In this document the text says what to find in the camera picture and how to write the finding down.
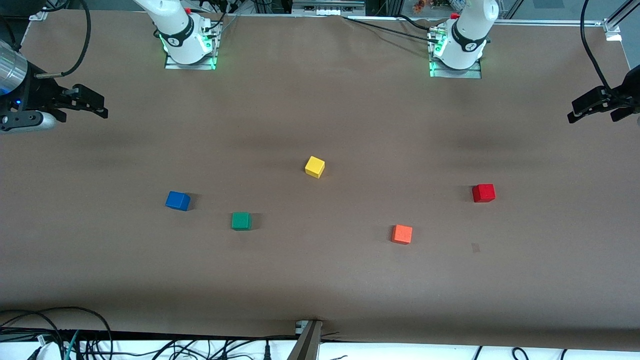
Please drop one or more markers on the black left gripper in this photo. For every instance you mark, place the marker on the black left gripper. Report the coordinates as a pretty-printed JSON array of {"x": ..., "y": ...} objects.
[{"x": 628, "y": 92}]

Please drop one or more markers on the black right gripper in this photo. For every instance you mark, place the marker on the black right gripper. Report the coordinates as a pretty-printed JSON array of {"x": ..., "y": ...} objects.
[{"x": 39, "y": 93}]

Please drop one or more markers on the red block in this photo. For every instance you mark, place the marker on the red block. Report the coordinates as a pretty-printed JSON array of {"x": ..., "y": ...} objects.
[{"x": 484, "y": 193}]

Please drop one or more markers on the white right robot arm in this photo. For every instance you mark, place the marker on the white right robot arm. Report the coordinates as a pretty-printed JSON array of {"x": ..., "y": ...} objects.
[{"x": 180, "y": 25}]

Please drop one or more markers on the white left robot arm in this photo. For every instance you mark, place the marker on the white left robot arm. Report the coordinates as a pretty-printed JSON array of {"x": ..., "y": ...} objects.
[{"x": 470, "y": 30}]

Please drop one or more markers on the blue block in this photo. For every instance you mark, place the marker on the blue block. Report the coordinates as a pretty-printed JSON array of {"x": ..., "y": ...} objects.
[{"x": 177, "y": 200}]

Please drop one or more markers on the green block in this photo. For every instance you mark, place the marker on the green block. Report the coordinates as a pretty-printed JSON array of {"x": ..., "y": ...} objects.
[{"x": 241, "y": 221}]

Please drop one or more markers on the orange block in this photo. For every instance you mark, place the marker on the orange block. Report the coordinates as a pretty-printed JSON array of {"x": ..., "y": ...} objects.
[{"x": 402, "y": 234}]

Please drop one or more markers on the yellow block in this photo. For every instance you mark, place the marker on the yellow block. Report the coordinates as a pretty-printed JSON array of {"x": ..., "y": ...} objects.
[{"x": 314, "y": 166}]

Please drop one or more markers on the metal corner bracket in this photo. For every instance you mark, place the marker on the metal corner bracket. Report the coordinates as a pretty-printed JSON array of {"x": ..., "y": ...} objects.
[
  {"x": 39, "y": 15},
  {"x": 612, "y": 30}
]

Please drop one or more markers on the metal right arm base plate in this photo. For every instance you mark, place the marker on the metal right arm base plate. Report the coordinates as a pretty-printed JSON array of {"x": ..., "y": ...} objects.
[{"x": 172, "y": 64}]

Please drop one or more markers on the grey aluminium rail unit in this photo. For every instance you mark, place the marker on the grey aluminium rail unit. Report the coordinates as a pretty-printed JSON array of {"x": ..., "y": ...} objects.
[{"x": 327, "y": 7}]

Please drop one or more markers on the grey camera mount bar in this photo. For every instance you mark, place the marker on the grey camera mount bar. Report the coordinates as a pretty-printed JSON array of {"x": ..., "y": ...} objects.
[{"x": 307, "y": 345}]

